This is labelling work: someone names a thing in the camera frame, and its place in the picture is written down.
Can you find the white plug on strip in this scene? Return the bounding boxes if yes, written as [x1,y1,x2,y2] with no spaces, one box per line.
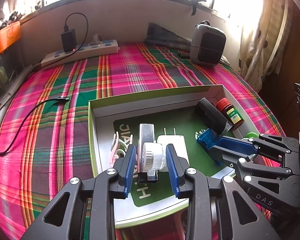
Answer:
[90,34,103,45]

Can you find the green white tape dispenser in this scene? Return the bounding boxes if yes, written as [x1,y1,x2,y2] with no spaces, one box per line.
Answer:
[242,132,259,140]

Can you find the blue translucent small box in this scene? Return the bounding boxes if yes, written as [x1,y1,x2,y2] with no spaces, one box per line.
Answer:
[194,128,222,166]

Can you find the black charger plug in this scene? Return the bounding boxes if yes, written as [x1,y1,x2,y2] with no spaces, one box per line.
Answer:
[61,29,77,53]

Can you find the black window latch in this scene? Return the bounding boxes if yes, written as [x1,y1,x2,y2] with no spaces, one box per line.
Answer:
[190,0,206,16]

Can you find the white power strip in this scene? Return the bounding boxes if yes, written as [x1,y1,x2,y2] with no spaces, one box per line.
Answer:
[41,40,119,67]

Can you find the black cylindrical device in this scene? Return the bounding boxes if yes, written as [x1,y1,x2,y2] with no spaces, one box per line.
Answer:
[195,98,232,136]

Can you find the plaid pink green cloth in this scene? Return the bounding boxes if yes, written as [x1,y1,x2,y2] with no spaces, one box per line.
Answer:
[0,43,284,239]

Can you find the green cardboard box tray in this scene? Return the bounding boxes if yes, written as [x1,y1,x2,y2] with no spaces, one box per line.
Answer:
[88,85,258,229]

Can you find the orange shelf tray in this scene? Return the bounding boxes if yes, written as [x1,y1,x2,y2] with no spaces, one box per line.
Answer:
[0,21,21,54]

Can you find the grey portable heater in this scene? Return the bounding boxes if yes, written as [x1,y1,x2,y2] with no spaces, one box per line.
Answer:
[190,21,226,66]

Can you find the cream patterned curtain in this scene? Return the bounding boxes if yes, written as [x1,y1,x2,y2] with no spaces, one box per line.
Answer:
[237,0,293,92]

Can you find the silver metal rectangular case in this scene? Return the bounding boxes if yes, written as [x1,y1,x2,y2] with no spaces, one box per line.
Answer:
[137,123,159,184]

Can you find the white power adapter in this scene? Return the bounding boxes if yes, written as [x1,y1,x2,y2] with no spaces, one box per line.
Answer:
[154,128,189,172]

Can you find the red cap brown bottle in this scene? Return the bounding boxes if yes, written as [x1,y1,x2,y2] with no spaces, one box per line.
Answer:
[216,98,244,131]

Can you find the white round cap container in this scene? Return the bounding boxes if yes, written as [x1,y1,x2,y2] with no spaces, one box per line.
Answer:
[142,142,166,173]

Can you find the black charging cable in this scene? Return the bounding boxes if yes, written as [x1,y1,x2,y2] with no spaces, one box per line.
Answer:
[0,12,89,156]

